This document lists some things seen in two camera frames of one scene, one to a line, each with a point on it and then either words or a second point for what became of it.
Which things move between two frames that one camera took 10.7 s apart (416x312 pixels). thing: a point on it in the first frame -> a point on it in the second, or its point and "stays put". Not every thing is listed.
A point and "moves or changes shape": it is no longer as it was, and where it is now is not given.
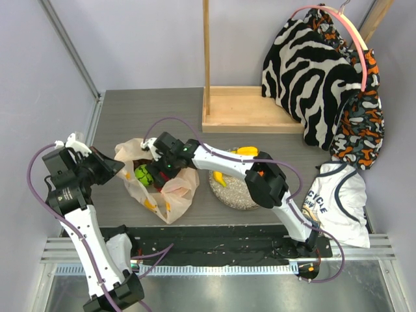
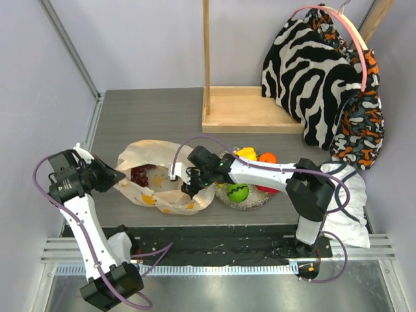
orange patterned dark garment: x=358 y=134 stays put
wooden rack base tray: x=243 y=109 stays put
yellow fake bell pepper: x=249 y=151 stays put
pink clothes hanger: x=357 y=34 stays put
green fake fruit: x=143 y=175 -> x=238 y=192
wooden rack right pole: x=374 y=17 stays put
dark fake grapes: x=141 y=161 -> x=138 y=174
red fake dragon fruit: x=166 y=179 moves or changes shape
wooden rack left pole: x=205 y=20 stays put
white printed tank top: x=336 y=196 stays put
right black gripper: x=157 y=169 -> x=192 y=181
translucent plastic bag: x=180 y=193 moves or changes shape
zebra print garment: x=311 y=77 stays put
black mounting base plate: x=221 y=244 stays put
